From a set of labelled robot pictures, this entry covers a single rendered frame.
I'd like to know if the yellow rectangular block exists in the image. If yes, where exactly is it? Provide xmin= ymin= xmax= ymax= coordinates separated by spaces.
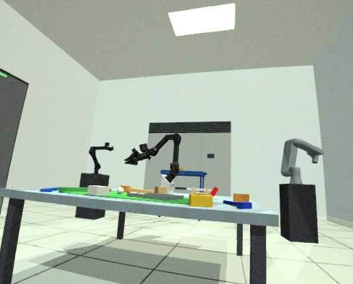
xmin=188 ymin=194 xmax=213 ymax=207

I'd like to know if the green flat mat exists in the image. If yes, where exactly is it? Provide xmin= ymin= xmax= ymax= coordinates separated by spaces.
xmin=61 ymin=191 xmax=189 ymax=204

